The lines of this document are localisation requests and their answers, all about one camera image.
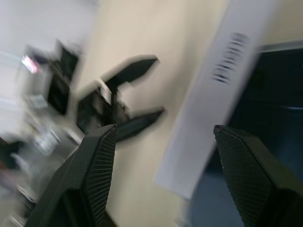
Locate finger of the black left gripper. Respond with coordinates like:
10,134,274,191
100,56,160,96
116,107,166,143

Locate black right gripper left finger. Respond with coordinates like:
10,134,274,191
25,123,118,227

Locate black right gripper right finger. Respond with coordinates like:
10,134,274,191
214,124,303,227

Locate white open phone box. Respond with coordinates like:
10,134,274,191
153,0,303,202

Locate black rectangular background object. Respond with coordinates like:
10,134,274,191
45,39,80,117

